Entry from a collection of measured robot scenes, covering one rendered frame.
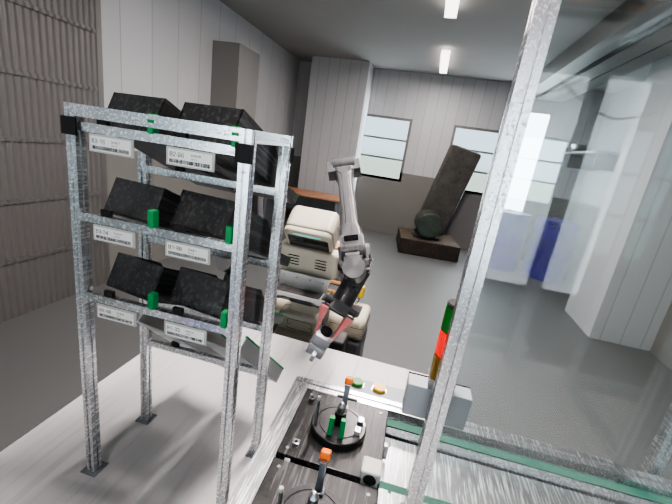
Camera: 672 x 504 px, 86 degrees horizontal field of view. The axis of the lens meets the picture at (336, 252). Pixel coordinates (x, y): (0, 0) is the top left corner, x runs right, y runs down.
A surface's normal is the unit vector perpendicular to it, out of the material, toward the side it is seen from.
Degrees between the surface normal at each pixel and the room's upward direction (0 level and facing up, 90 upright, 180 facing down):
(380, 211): 90
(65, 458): 0
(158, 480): 0
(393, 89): 90
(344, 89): 90
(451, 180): 90
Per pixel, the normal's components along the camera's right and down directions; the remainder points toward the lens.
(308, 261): -0.26, 0.37
